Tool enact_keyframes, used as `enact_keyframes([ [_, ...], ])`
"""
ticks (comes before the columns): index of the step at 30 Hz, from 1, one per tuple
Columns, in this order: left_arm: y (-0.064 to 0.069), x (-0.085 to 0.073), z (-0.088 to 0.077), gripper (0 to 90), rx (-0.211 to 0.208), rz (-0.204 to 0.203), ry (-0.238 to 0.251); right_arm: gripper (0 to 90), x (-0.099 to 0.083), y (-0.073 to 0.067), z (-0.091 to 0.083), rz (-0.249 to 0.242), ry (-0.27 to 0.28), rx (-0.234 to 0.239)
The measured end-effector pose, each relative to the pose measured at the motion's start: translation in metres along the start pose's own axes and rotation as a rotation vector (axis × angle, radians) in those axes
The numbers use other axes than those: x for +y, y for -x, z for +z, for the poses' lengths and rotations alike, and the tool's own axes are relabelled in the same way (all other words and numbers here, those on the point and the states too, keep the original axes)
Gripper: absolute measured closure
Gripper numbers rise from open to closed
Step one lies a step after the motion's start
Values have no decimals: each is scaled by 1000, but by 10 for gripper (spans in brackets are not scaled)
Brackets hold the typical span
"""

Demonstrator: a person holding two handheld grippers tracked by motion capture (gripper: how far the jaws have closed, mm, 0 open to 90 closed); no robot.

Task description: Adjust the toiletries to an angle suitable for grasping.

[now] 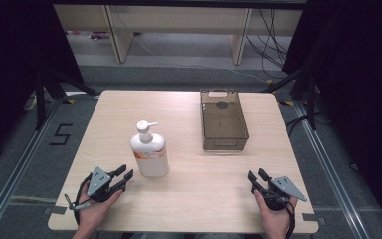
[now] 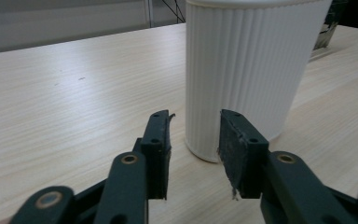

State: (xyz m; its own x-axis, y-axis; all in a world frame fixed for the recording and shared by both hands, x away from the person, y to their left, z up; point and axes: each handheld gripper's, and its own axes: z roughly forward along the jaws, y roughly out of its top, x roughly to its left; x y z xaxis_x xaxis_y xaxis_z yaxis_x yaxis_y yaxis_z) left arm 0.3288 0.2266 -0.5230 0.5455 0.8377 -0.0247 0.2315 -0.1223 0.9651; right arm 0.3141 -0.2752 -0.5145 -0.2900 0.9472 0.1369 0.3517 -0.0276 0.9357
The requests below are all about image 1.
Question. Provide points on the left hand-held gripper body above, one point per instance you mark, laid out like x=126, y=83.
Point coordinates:
x=98, y=184

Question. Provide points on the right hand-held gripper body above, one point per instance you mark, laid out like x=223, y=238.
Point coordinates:
x=280, y=192

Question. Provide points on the white pump bottle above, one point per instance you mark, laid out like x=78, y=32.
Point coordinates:
x=149, y=151

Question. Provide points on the brown transparent basket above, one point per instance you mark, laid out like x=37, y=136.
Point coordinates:
x=223, y=121

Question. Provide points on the person's left hand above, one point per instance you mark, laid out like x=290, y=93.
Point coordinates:
x=96, y=209

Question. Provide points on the person's right hand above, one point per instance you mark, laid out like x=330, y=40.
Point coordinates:
x=273, y=217

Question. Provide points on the black metal stand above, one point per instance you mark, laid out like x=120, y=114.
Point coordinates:
x=51, y=89
x=303, y=93

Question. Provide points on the black curtain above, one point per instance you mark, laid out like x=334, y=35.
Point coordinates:
x=354, y=99
x=20, y=66

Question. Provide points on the light wooden desk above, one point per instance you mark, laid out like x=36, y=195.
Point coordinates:
x=179, y=23

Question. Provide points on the metal floor rail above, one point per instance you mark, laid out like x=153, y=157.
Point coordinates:
x=335, y=176
x=13, y=172

